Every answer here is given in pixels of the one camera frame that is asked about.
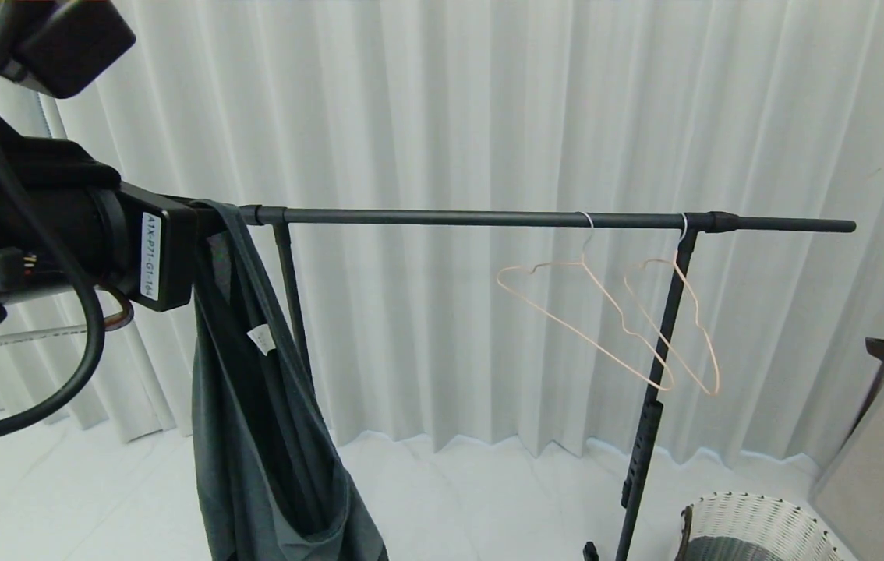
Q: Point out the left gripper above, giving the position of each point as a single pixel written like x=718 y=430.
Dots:
x=60 y=234

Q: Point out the dark grey shirt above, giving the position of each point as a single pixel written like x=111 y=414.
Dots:
x=216 y=436

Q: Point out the pink clothes hanger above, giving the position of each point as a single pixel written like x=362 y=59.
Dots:
x=584 y=261
x=648 y=265

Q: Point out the white laundry basket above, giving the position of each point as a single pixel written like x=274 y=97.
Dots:
x=762 y=518

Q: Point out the black clothes rack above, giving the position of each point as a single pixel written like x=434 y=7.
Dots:
x=489 y=218

